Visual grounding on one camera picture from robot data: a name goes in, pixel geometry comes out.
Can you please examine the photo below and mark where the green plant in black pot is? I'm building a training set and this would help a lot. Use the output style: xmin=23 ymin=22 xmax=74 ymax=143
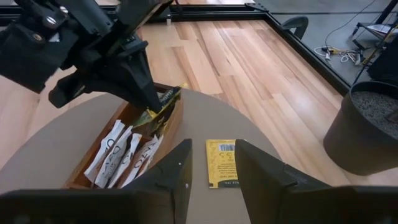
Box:
xmin=323 ymin=81 xmax=398 ymax=175

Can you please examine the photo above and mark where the wooden tea organizer tray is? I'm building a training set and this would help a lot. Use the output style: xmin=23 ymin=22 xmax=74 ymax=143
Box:
xmin=63 ymin=82 xmax=184 ymax=190

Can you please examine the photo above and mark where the black floor fan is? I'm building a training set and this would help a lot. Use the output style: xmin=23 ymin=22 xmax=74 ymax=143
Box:
xmin=353 ymin=0 xmax=398 ymax=82

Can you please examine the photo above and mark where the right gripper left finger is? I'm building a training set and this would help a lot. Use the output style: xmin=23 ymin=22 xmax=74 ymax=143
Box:
xmin=0 ymin=139 xmax=193 ymax=224

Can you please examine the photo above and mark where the white cable bundle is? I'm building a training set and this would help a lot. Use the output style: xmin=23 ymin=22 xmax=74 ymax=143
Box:
xmin=313 ymin=44 xmax=363 ymax=65

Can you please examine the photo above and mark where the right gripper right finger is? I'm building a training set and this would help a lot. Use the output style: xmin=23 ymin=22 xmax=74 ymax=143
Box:
xmin=235 ymin=139 xmax=398 ymax=224

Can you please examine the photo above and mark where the black table clamp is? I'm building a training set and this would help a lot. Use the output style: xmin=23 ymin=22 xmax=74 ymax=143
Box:
xmin=280 ymin=16 xmax=309 ymax=40

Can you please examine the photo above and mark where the green yellow tea bag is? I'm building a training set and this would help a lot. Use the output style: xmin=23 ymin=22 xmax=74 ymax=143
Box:
xmin=133 ymin=105 xmax=175 ymax=138

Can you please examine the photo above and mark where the round grey table mat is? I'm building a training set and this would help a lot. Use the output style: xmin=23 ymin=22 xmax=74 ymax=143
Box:
xmin=0 ymin=88 xmax=282 ymax=224

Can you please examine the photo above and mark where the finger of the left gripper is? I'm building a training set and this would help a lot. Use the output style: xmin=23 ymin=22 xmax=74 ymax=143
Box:
xmin=83 ymin=67 xmax=156 ymax=112
xmin=110 ymin=49 xmax=162 ymax=112

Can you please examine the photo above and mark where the black aluminium rig frame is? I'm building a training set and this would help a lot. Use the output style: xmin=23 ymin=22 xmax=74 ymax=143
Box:
xmin=0 ymin=0 xmax=352 ymax=97

